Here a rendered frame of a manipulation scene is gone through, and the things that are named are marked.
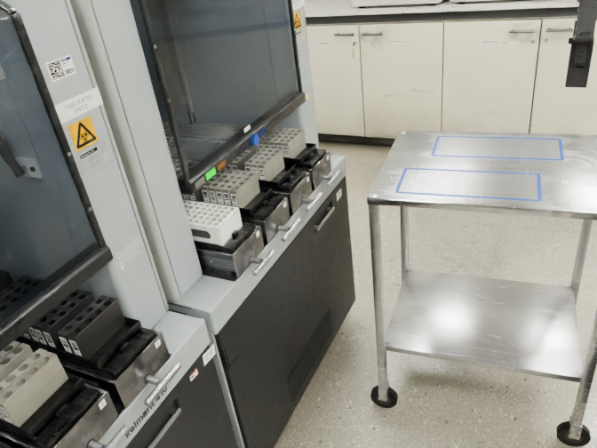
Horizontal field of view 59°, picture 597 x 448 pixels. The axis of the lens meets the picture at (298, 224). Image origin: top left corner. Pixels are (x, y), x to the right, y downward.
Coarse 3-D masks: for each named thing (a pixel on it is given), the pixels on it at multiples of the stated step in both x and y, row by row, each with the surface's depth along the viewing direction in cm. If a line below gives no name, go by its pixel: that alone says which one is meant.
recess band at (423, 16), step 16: (336, 16) 328; (352, 16) 324; (368, 16) 320; (384, 16) 316; (400, 16) 312; (416, 16) 308; (432, 16) 304; (448, 16) 300; (464, 16) 297; (480, 16) 293; (496, 16) 290; (512, 16) 286; (528, 16) 283; (544, 16) 280; (560, 16) 277
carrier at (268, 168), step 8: (272, 152) 153; (280, 152) 153; (264, 160) 148; (272, 160) 149; (280, 160) 154; (264, 168) 146; (272, 168) 150; (280, 168) 154; (264, 176) 147; (272, 176) 151
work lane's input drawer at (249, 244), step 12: (240, 228) 130; (252, 228) 130; (228, 240) 127; (240, 240) 126; (252, 240) 130; (204, 252) 126; (216, 252) 125; (228, 252) 124; (240, 252) 125; (252, 252) 131; (204, 264) 129; (216, 264) 127; (228, 264) 125; (240, 264) 126; (264, 264) 128
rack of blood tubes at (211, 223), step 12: (192, 204) 135; (204, 204) 133; (216, 204) 132; (192, 216) 129; (204, 216) 128; (216, 216) 129; (228, 216) 127; (240, 216) 130; (192, 228) 135; (204, 228) 124; (216, 228) 123; (228, 228) 126; (204, 240) 127; (216, 240) 125
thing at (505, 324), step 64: (384, 192) 137; (448, 192) 133; (512, 192) 129; (576, 192) 126; (576, 256) 172; (384, 320) 158; (448, 320) 170; (512, 320) 167; (576, 320) 164; (384, 384) 171
